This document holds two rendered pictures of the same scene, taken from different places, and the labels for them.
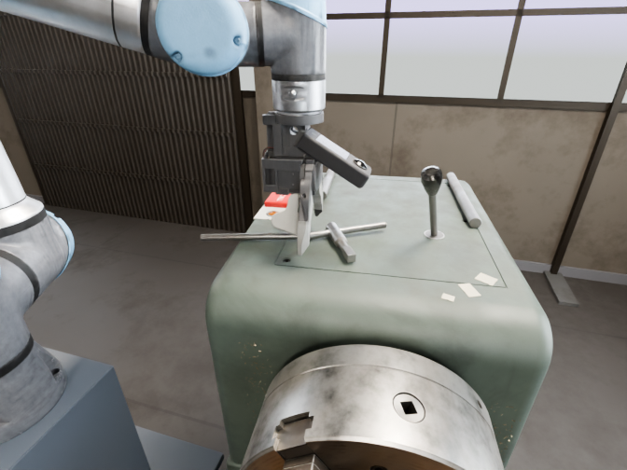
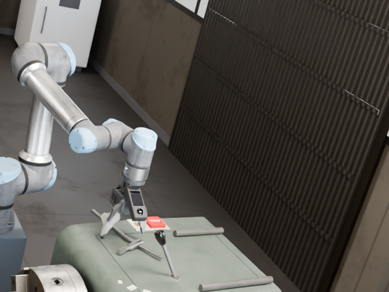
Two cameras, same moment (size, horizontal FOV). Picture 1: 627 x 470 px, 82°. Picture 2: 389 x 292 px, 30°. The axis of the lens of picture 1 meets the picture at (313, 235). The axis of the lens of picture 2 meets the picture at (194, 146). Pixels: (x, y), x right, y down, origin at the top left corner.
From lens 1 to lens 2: 1.90 m
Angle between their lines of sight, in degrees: 39
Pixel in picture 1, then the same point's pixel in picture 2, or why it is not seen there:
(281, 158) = (119, 191)
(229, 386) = not seen: hidden behind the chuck
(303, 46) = (133, 154)
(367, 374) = (62, 271)
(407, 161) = not seen: outside the picture
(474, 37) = not seen: outside the picture
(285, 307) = (76, 247)
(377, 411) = (48, 274)
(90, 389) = (13, 238)
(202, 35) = (75, 142)
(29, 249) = (33, 174)
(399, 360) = (75, 277)
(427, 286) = (123, 276)
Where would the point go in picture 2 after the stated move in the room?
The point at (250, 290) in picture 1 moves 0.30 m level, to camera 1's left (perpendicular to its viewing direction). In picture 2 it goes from (74, 234) to (26, 191)
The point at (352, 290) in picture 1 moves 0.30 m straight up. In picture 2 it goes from (99, 258) to (121, 168)
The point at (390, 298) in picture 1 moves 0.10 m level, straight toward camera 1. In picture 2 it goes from (104, 268) to (72, 269)
